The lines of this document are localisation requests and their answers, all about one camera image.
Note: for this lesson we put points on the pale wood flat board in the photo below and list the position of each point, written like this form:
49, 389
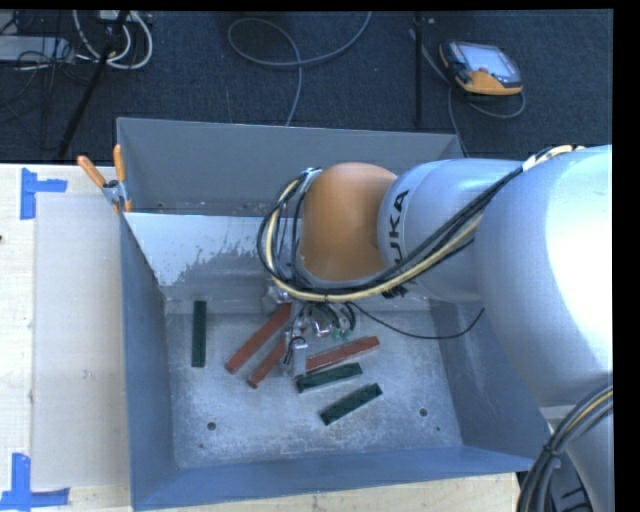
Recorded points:
75, 325

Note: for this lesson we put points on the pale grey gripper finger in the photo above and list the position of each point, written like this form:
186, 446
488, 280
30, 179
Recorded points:
300, 359
289, 352

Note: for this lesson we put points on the dark green flat block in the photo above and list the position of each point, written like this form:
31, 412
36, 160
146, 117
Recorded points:
330, 376
351, 403
199, 333

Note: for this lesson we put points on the red-brown flat block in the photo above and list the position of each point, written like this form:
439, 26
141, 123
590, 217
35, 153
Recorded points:
345, 352
257, 340
266, 369

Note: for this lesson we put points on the grey metal bin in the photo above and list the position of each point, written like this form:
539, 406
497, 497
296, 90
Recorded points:
280, 435

